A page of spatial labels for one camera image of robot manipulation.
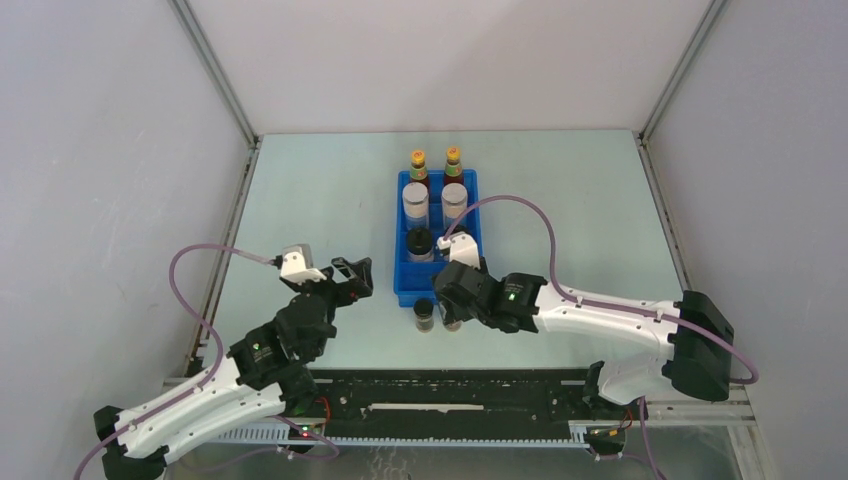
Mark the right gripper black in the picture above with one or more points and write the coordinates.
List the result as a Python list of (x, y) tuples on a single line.
[(459, 314)]

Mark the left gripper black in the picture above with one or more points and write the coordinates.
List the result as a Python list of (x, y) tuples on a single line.
[(359, 283)]

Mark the small pepper jar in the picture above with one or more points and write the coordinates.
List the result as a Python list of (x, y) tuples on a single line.
[(423, 309), (452, 325)]

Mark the white spice jar black lid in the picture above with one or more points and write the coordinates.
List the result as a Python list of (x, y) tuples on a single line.
[(419, 245), (461, 230)]

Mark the clear jar silver lid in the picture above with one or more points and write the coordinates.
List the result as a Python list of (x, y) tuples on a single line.
[(454, 200), (415, 202)]

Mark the red sauce bottle yellow cap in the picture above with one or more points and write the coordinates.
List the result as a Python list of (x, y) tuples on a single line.
[(453, 170)]

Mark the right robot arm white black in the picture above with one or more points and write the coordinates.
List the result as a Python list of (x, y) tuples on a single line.
[(685, 344)]

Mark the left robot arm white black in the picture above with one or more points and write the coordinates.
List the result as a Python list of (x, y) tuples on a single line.
[(265, 373)]

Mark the blue compartment tray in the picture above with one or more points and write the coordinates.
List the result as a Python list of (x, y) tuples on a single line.
[(413, 280)]

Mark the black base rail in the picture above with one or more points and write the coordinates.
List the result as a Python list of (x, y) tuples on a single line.
[(458, 405)]

